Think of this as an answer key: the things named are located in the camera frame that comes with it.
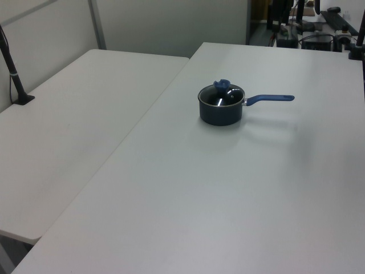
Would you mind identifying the glass lid with blue knob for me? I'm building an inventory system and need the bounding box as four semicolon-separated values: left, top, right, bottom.
198;78;246;108

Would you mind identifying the white folding table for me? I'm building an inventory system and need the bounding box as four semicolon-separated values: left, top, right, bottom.
0;49;191;241

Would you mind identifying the small black equipment box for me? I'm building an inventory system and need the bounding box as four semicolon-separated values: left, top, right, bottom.
277;30;298;49

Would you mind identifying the black pole with flat foot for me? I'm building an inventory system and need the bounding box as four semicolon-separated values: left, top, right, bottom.
0;23;36;107

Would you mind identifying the silver emergency stop box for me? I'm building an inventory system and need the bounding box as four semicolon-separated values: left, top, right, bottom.
334;25;352;45

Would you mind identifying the black keyboard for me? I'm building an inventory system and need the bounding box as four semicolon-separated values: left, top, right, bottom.
319;10;359;37

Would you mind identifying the black pole with round clamp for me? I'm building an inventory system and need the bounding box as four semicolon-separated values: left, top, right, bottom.
348;0;365;61

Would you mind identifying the dark saucepan with blue handle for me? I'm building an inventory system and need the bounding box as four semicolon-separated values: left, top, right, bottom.
197;85;295;127

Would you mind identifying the grey partition frame post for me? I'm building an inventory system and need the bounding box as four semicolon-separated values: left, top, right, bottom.
87;0;107;51

